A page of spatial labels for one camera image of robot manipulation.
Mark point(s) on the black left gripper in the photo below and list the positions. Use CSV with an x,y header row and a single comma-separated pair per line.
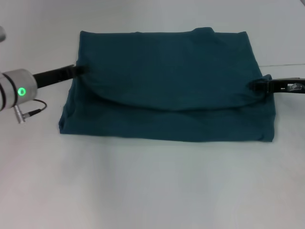
x,y
50,76

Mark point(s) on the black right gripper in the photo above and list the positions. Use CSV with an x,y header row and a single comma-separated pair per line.
x,y
290,87

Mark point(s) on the silver gripper connector stub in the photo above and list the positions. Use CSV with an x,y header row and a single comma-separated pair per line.
x,y
294,87

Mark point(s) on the teal t-shirt with FREE print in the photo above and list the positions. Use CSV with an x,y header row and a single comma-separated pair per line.
x,y
166,95

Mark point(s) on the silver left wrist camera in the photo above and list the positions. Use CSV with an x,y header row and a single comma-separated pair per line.
x,y
2,33

